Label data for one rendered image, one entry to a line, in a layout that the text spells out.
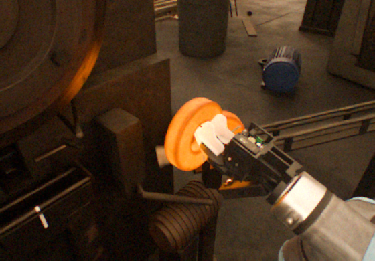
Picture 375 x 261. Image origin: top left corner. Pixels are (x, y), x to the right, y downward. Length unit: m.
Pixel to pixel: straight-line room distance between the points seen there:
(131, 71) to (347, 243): 0.59
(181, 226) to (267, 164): 0.39
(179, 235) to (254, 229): 0.71
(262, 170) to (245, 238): 0.94
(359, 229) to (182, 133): 0.31
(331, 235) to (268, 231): 0.99
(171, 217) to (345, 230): 0.46
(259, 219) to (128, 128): 0.99
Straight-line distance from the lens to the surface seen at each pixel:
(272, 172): 0.47
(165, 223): 0.78
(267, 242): 1.42
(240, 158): 0.48
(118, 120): 0.68
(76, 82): 0.54
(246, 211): 1.50
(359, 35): 2.89
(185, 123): 0.50
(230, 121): 0.72
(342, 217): 0.48
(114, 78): 0.71
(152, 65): 0.78
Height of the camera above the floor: 1.17
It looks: 34 degrees down
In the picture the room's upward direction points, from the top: straight up
